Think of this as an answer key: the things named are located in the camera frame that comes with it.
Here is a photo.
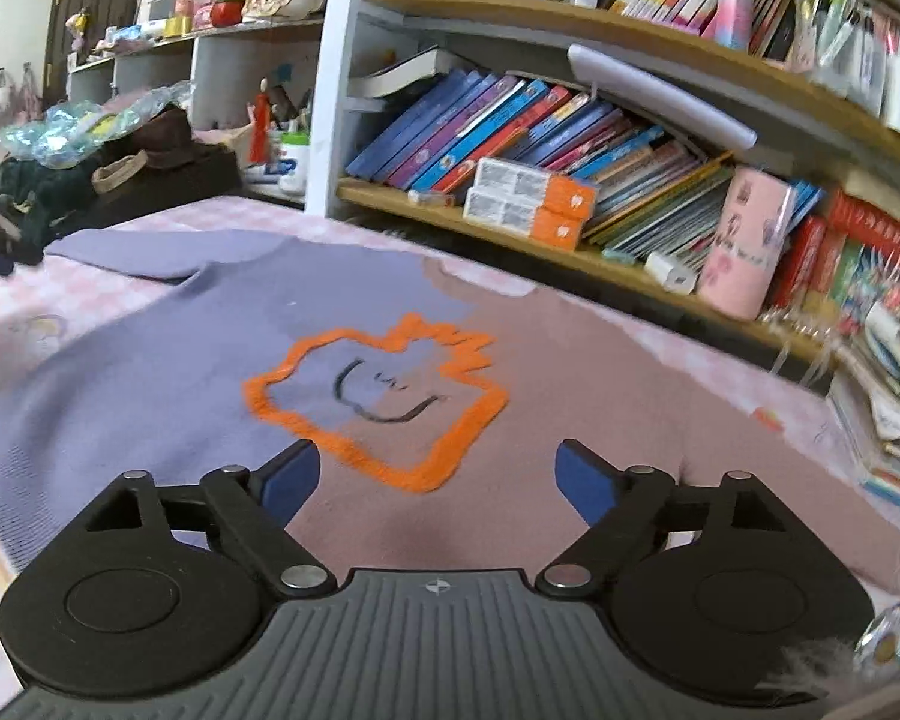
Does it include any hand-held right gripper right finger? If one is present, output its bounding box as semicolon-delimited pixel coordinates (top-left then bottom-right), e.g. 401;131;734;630
532;439;800;602

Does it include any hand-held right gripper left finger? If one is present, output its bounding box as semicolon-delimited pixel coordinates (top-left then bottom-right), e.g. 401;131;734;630
60;439;338;602

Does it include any purple and brown knit sweater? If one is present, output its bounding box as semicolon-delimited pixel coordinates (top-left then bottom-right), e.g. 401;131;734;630
0;228;900;602

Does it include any white charger plug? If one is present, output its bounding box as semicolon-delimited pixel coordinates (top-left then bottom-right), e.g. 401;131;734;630
643;250;699;294

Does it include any orange and white carton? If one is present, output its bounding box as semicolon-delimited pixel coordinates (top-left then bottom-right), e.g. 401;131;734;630
473;158;600;215
463;187;593;251

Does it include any pink patterned cylinder box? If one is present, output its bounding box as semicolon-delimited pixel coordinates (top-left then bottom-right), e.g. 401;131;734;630
697;166;797;320

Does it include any black box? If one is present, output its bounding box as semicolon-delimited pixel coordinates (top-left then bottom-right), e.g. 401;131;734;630
66;141;245;242

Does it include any white jar with green rim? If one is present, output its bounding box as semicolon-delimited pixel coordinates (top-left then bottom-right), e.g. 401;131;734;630
278;130;313;193

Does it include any stack of magazines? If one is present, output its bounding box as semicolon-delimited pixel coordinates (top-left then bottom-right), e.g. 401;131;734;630
828;298;900;524

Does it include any row of red books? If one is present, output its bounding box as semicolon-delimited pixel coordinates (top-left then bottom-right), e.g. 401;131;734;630
765;186;900;362

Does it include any red tassel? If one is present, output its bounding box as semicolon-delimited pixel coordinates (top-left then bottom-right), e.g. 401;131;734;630
248;78;273;165

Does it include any dark brown cloth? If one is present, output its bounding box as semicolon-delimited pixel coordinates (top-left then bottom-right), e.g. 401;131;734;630
130;106;197;167

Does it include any row of leaning colourful books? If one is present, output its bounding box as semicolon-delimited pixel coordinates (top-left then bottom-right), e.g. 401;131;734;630
344;68;737;257

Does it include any dark green cloth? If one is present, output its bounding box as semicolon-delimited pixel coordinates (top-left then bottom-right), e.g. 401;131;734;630
0;157;95;268

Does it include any white and wood bookshelf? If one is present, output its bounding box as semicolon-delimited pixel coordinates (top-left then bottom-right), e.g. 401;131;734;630
67;0;900;400

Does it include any white flat case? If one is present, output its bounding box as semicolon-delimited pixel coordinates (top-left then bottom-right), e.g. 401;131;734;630
565;43;760;155

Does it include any iridescent plastic bag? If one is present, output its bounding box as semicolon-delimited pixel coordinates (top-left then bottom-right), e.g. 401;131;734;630
0;82;193;167

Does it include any thick black book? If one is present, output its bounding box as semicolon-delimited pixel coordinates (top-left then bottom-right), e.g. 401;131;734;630
348;44;460;99

